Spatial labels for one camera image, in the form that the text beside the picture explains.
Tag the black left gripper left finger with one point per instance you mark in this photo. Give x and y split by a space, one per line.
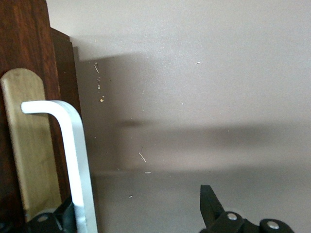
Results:
46 219

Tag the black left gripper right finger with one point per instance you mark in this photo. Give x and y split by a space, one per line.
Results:
213 206

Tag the wooden drawer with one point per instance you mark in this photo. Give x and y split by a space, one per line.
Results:
26 133

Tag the dark brown wooden cabinet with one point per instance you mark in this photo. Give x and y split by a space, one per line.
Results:
68 97

